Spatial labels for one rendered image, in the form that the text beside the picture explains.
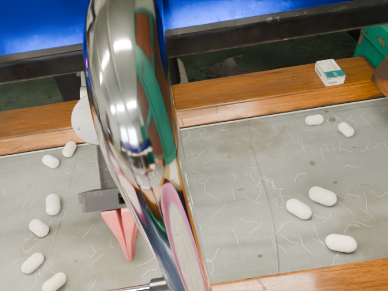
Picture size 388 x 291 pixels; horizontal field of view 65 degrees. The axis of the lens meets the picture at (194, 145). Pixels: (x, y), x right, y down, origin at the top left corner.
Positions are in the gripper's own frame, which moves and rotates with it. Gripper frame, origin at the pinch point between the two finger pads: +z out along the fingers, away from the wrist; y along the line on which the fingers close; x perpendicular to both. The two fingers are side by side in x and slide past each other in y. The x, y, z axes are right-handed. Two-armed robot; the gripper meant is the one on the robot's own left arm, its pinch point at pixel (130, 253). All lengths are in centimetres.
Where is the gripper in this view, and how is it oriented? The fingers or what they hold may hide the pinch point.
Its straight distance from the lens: 45.5
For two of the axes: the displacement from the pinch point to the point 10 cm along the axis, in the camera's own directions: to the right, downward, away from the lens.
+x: 0.1, 0.5, 10.0
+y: 9.9, -1.3, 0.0
